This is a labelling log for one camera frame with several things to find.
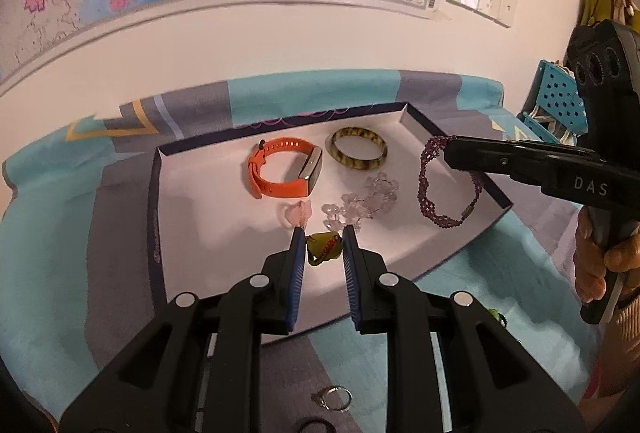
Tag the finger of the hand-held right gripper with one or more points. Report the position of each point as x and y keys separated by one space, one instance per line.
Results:
x=490 y=158
x=560 y=148

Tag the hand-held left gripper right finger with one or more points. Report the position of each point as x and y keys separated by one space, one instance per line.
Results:
x=350 y=273

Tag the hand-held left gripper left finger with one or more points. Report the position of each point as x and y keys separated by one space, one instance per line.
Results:
x=297 y=273

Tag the orange smart watch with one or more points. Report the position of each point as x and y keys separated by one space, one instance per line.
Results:
x=270 y=185

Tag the navy cardboard tray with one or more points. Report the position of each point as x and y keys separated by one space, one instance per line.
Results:
x=210 y=223

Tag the green yellow mottled bangle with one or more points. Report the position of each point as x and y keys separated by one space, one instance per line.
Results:
x=332 y=153

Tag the green bead charm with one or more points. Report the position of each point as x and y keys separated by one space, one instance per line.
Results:
x=494 y=314

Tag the person's right forearm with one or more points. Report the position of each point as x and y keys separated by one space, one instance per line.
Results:
x=625 y=338

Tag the person's right hand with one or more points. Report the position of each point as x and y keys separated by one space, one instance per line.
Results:
x=590 y=283

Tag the blue perforated basket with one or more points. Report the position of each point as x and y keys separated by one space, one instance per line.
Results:
x=555 y=93

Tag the teal grey printed blanket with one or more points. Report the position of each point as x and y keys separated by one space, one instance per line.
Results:
x=75 y=213

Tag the small white wall switch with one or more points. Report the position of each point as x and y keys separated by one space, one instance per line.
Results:
x=507 y=7

